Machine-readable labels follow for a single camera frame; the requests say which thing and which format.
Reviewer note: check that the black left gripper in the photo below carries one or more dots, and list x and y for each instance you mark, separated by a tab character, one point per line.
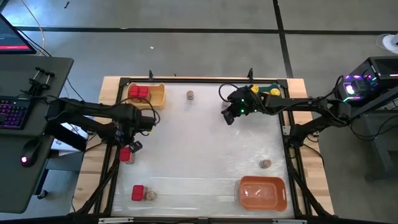
126	133

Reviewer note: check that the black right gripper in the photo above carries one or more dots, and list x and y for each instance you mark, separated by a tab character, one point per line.
245	102

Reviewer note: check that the red block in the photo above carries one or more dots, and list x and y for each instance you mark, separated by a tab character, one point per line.
126	155
134	91
138	193

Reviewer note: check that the yellow-lidded brown seasoning canister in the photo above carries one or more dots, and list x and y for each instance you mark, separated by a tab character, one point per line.
255	88
275	91

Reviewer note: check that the red-lidded patterned paprika tin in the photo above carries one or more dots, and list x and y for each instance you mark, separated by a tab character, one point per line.
144	92

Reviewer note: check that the red block top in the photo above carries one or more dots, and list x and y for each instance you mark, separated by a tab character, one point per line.
134	91

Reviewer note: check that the orange plastic bin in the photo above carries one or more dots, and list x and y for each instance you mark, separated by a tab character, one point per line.
262	194

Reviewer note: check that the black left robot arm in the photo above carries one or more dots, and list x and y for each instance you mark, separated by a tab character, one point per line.
93	109

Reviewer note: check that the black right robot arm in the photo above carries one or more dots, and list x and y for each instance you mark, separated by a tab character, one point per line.
295	104

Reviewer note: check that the teal plastic bin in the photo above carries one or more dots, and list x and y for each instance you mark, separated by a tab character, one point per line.
267	88

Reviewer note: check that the yellow plastic bin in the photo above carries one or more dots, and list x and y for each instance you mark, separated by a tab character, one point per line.
157	99

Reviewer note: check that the white box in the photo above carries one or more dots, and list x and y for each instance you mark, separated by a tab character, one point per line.
63	144

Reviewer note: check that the black desk caster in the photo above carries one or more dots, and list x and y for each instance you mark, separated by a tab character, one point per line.
42	194

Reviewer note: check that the black computer mouse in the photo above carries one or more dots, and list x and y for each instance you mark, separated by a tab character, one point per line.
30	151

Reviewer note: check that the grey desk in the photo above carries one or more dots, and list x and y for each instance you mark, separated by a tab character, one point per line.
18	180

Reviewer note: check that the backlit black keyboard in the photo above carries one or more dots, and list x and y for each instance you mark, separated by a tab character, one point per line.
12	113

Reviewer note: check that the dark metal equipment stand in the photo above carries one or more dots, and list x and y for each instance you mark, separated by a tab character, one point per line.
382	146

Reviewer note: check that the black lit computer tower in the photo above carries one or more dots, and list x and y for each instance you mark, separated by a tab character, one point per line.
382	67

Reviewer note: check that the black computer monitor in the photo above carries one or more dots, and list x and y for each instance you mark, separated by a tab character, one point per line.
12	37

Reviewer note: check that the white round device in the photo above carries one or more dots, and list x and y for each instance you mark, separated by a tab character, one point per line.
390	42

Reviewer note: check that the black aluminium table frame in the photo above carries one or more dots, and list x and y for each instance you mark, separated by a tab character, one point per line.
202	80

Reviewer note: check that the small white frame bracket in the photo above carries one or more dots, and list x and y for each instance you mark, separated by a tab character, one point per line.
285	129

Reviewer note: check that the silver metal bracket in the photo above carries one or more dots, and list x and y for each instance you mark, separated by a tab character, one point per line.
289	221
115	220

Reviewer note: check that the black clamp bracket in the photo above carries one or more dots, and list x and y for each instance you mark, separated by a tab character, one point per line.
37	84

